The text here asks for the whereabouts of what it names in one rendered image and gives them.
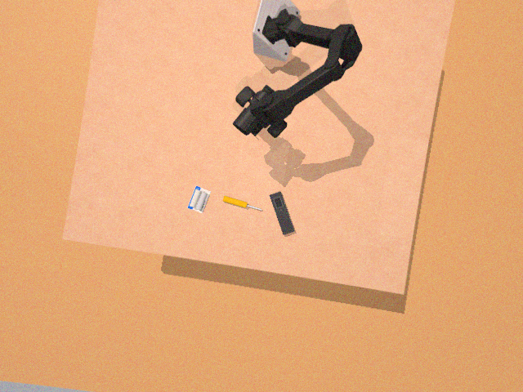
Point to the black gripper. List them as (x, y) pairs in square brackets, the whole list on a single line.
[(245, 96)]

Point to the yellow-handled screwdriver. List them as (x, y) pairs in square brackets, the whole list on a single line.
[(237, 202)]

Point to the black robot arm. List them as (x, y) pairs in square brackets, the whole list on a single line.
[(269, 106)]

